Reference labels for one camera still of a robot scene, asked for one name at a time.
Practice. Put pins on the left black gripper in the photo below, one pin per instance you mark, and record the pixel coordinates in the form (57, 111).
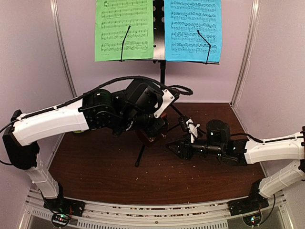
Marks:
(154, 130)

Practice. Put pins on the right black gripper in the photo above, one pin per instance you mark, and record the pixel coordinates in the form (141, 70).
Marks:
(185, 145)

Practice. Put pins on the brown wooden metronome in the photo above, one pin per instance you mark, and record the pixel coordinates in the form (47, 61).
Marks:
(149, 141)

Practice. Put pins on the blue sheet music page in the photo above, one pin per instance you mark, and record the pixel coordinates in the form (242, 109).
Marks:
(193, 30)

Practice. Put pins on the green sheet music page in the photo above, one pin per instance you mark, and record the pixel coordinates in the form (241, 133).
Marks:
(124, 30)

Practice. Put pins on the black music stand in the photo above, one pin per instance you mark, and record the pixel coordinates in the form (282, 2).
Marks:
(159, 37)

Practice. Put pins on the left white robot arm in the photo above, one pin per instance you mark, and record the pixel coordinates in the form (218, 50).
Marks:
(138, 107)

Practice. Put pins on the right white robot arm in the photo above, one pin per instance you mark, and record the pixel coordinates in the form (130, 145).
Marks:
(242, 152)

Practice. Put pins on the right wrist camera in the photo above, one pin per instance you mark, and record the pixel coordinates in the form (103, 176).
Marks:
(189, 126)

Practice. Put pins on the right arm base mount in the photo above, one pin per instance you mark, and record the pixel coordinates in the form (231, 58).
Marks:
(250, 209)

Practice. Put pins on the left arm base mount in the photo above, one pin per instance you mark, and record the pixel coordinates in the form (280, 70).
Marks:
(63, 210)

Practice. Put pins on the aluminium front rail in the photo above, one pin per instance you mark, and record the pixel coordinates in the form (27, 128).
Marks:
(206, 215)

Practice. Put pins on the right aluminium corner post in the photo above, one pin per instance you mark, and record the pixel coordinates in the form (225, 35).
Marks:
(250, 42)

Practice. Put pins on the aluminium corner post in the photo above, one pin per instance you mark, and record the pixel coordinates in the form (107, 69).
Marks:
(250, 42)
(64, 59)

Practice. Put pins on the left aluminium corner post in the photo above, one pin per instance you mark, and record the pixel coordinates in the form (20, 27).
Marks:
(64, 59)

